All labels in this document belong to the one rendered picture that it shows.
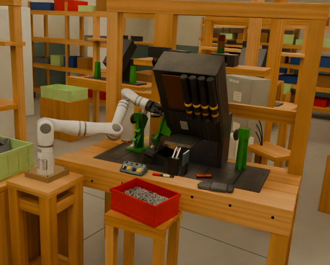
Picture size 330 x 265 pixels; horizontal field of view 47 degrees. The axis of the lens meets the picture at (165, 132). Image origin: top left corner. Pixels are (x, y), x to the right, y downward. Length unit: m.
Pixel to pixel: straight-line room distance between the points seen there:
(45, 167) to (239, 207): 1.13
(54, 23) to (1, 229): 9.00
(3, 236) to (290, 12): 2.22
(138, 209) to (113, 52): 1.36
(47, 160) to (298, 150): 1.56
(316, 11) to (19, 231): 2.18
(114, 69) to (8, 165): 1.02
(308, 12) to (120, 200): 1.53
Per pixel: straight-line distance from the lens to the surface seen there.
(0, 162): 2.54
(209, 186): 2.13
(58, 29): 11.24
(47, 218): 2.27
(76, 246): 2.57
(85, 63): 8.31
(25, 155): 2.67
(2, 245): 2.64
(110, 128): 2.33
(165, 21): 2.70
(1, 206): 2.53
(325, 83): 9.11
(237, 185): 2.25
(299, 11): 2.48
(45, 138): 2.26
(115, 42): 2.88
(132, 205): 1.97
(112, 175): 2.35
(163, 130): 2.37
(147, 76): 11.29
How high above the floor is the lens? 1.75
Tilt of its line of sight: 15 degrees down
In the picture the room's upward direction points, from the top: 3 degrees clockwise
